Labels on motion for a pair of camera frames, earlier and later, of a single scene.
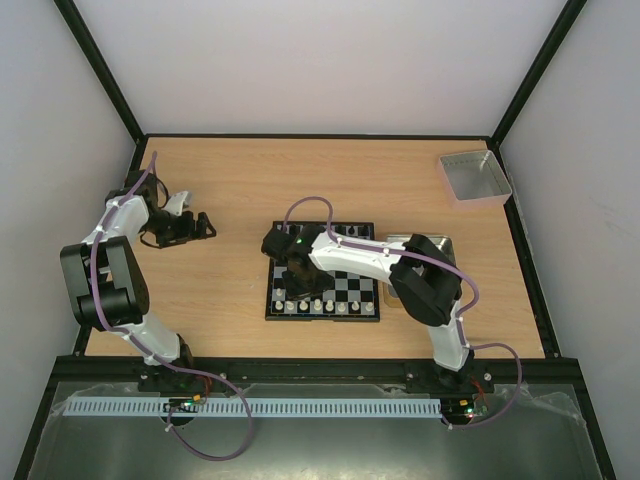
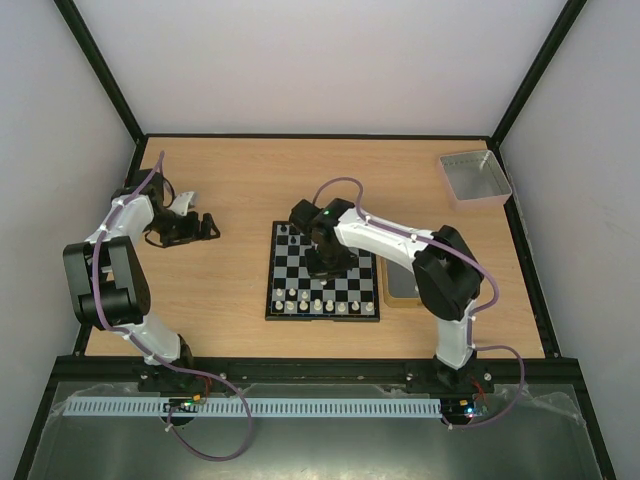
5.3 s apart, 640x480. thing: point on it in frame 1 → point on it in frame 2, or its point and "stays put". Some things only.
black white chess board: x=351 y=297 stays put
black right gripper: x=304 y=283 → x=330 y=267
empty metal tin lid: x=474 y=179 stays put
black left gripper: x=187 y=233 stays put
